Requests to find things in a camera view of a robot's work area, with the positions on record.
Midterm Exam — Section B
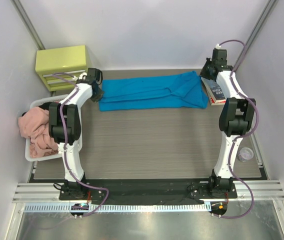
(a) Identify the slotted cable duct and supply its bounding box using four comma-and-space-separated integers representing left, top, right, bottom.
24, 202, 211, 214

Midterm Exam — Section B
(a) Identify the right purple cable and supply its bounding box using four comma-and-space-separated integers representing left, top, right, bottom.
211, 39, 260, 220

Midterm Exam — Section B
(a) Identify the white laundry basket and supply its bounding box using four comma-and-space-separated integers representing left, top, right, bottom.
24, 93, 83, 162

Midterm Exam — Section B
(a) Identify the yellow green drawer cabinet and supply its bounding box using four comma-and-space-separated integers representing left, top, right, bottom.
35, 45, 92, 92

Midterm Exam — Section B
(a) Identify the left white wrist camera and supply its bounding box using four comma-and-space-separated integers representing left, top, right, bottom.
72, 72, 87, 82

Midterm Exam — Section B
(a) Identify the blue t shirt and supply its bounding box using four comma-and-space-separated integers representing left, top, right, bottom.
99, 71, 209, 112

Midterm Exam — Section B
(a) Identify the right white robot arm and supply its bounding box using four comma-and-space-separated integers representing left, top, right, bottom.
198, 45, 256, 198

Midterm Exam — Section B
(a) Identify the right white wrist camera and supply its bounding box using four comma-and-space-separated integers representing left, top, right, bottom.
215, 44, 221, 50

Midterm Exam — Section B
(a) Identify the pink garment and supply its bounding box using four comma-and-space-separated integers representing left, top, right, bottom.
18, 115, 58, 159

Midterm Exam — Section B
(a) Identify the blue paperback book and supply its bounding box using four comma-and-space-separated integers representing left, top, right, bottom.
201, 77, 226, 103

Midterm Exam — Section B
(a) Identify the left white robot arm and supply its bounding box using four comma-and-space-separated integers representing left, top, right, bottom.
48, 67, 104, 200

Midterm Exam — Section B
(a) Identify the aluminium frame rail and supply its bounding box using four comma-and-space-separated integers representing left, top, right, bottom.
12, 180, 284, 203

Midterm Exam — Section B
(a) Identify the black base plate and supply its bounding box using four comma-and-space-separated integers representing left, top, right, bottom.
58, 177, 238, 201

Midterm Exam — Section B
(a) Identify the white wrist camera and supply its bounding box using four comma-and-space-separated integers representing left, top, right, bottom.
215, 44, 221, 50
72, 72, 87, 82

